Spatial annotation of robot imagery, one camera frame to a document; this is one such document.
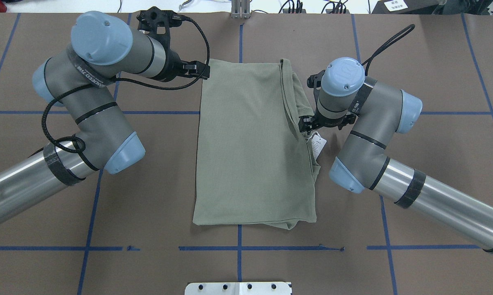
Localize white paper hang tag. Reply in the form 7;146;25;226
306;131;327;160

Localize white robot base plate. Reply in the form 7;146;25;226
184;281;293;295

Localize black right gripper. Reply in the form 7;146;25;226
298;111;357;132

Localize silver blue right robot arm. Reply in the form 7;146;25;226
299;57;493;256

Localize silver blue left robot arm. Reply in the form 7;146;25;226
0;7;210;224

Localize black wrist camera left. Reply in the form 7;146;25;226
136;6;188;48

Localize olive green long-sleeve shirt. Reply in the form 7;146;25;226
192;59;320;230

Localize grey aluminium frame post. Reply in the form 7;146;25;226
230;0;251;19

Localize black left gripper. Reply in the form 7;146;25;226
163;49;210;82

